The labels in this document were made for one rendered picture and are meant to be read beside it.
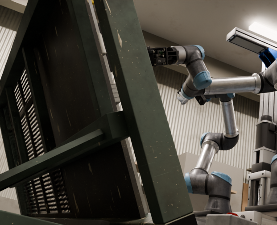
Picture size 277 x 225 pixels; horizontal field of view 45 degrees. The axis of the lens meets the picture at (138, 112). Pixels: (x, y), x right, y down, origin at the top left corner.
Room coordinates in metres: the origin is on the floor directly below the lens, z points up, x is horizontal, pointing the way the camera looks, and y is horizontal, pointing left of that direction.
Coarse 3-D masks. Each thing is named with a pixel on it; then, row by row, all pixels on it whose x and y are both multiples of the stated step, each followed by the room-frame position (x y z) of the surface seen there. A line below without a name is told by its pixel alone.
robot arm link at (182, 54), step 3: (177, 48) 1.13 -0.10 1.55; (180, 48) 1.14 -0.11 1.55; (183, 48) 1.14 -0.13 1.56; (180, 51) 1.13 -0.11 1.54; (183, 51) 1.14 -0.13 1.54; (174, 54) 1.14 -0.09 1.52; (180, 54) 1.14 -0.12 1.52; (183, 54) 1.14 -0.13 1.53; (180, 57) 1.14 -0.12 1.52; (183, 57) 1.15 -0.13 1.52; (177, 60) 1.15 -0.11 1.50; (180, 60) 1.16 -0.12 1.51; (183, 60) 1.16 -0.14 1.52; (174, 63) 1.17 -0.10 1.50; (177, 63) 1.17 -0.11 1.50; (180, 63) 1.19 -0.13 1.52
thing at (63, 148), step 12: (96, 132) 0.96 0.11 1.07; (72, 144) 0.93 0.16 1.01; (84, 144) 0.94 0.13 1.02; (48, 156) 0.90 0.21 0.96; (60, 156) 0.92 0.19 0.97; (12, 168) 0.88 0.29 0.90; (24, 168) 0.88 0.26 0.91; (36, 168) 0.90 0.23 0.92; (0, 180) 0.86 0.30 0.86; (12, 180) 0.88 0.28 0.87
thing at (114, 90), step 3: (111, 84) 1.06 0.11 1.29; (114, 84) 1.06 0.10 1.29; (114, 87) 1.06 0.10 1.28; (114, 90) 1.07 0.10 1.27; (114, 93) 1.07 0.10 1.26; (117, 93) 1.07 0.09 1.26; (114, 96) 1.07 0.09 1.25; (117, 96) 1.07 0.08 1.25; (117, 99) 1.07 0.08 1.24; (117, 102) 1.08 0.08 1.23
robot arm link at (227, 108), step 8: (216, 96) 1.75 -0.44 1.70; (224, 96) 1.73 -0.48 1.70; (232, 96) 1.71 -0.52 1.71; (224, 104) 1.77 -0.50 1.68; (232, 104) 1.78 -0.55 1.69; (224, 112) 1.82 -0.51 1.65; (232, 112) 1.82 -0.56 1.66; (224, 120) 1.88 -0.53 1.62; (232, 120) 1.86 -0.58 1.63; (224, 128) 1.94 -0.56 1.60; (232, 128) 1.91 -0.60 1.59; (224, 136) 1.99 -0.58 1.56; (232, 136) 1.95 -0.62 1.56; (224, 144) 2.02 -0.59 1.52; (232, 144) 2.00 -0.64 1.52
